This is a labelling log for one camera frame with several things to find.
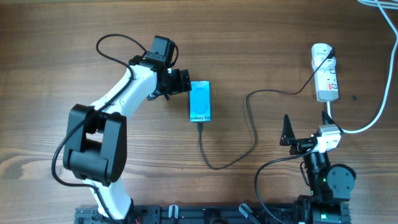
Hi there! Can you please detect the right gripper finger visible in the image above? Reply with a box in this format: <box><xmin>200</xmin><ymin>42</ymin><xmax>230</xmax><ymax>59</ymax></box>
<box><xmin>322</xmin><ymin>110</ymin><xmax>342</xmax><ymax>132</ymax></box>
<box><xmin>280</xmin><ymin>114</ymin><xmax>296</xmax><ymax>146</ymax></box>

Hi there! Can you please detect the teal Galaxy smartphone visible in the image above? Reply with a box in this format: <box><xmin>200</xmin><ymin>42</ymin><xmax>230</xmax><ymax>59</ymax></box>
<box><xmin>189</xmin><ymin>80</ymin><xmax>211</xmax><ymax>123</ymax></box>

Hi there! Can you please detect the black USB charging cable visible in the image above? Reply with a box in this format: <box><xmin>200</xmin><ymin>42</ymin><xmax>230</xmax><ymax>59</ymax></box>
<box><xmin>197</xmin><ymin>47</ymin><xmax>336</xmax><ymax>170</ymax></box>

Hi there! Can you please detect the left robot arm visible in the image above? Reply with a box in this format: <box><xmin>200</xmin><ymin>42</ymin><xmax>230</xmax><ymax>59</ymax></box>
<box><xmin>51</xmin><ymin>35</ymin><xmax>192</xmax><ymax>223</ymax></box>

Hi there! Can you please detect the white power strip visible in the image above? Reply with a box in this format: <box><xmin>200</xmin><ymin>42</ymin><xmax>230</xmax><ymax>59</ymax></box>
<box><xmin>311</xmin><ymin>43</ymin><xmax>339</xmax><ymax>103</ymax></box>

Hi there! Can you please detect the white power strip cord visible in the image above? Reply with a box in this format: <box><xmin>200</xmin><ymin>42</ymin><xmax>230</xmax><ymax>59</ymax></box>
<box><xmin>326</xmin><ymin>0</ymin><xmax>398</xmax><ymax>135</ymax></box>

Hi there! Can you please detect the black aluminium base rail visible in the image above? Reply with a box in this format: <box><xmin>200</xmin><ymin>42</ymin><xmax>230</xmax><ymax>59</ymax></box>
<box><xmin>73</xmin><ymin>203</ymin><xmax>352</xmax><ymax>224</ymax></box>

